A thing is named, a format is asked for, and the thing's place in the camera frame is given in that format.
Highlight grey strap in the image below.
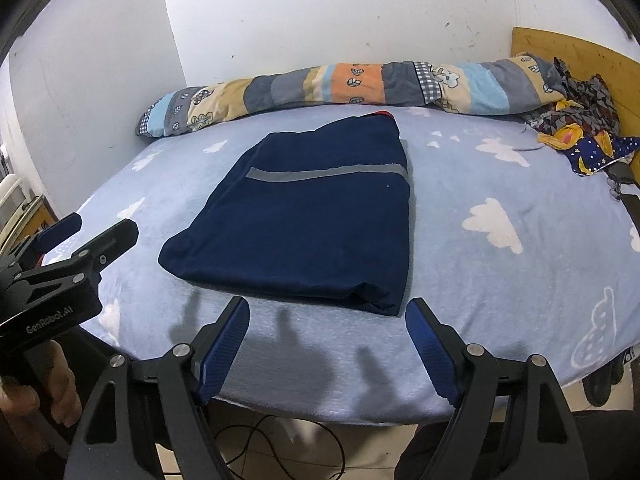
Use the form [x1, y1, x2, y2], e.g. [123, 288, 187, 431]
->
[605, 162, 640, 226]

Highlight rolled patchwork quilt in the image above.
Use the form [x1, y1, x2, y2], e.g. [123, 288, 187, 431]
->
[135, 52, 571, 138]

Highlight dark patterned clothes pile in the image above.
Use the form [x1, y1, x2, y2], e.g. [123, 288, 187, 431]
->
[520, 57, 623, 148]

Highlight light blue cloud blanket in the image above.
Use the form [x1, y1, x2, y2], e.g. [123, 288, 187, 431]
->
[42, 102, 640, 423]

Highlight black cable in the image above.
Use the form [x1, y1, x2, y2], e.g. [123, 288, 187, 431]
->
[215, 412, 346, 480]

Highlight wooden headboard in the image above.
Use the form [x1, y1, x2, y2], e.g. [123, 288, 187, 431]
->
[510, 26, 640, 141]

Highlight navy work jacket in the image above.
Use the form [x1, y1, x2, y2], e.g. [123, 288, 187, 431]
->
[158, 109, 417, 318]

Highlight navy star print cloth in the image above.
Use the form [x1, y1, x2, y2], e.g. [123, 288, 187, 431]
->
[537, 127, 640, 178]

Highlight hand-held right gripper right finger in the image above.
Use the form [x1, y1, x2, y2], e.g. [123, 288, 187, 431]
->
[405, 298, 596, 480]

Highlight person's left hand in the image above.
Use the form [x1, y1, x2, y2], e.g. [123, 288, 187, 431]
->
[0, 342, 83, 428]

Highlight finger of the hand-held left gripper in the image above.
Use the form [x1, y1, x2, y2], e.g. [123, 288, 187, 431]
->
[0, 211, 83, 273]
[15, 218, 140, 291]

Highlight black object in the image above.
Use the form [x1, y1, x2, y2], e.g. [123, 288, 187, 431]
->
[582, 345, 640, 408]

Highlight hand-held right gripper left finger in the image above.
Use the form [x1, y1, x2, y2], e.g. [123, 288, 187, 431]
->
[62, 296, 251, 480]

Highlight white metal rack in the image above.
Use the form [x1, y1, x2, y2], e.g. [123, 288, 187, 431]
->
[0, 170, 33, 241]

